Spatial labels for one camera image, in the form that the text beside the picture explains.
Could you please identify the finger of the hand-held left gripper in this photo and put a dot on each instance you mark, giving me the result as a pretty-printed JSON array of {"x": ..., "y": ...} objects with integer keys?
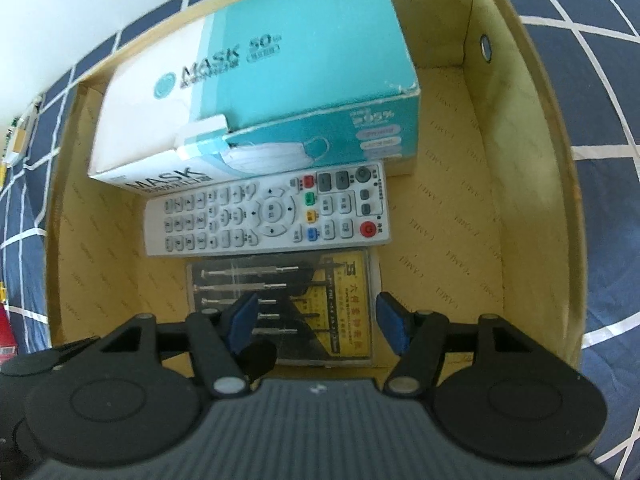
[{"x": 260, "y": 360}]

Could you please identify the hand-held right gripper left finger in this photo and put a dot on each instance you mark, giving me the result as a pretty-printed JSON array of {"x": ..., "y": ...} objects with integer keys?
[{"x": 245, "y": 320}]

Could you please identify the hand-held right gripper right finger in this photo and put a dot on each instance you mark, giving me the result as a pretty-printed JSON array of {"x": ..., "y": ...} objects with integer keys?
[{"x": 392, "y": 320}]

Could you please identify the clear screwdriver set case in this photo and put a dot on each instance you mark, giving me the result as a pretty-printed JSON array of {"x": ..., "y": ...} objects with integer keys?
[{"x": 320, "y": 285}]

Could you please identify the white remote with coloured buttons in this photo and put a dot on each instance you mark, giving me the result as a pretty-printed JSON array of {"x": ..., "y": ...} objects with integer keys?
[{"x": 225, "y": 215}]

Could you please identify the cardboard box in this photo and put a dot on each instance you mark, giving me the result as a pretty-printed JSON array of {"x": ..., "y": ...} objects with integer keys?
[{"x": 450, "y": 210}]

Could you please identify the teal white mask box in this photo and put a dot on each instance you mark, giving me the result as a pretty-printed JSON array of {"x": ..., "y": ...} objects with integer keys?
[{"x": 280, "y": 60}]

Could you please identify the red packet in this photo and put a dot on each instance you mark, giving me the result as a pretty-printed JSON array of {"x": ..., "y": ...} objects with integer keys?
[{"x": 6, "y": 330}]

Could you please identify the white charger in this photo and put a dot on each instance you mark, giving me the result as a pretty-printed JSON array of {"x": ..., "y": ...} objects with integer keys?
[{"x": 21, "y": 132}]

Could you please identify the blue checked bedsheet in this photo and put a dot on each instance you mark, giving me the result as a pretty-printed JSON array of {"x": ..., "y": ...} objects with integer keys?
[{"x": 600, "y": 110}]

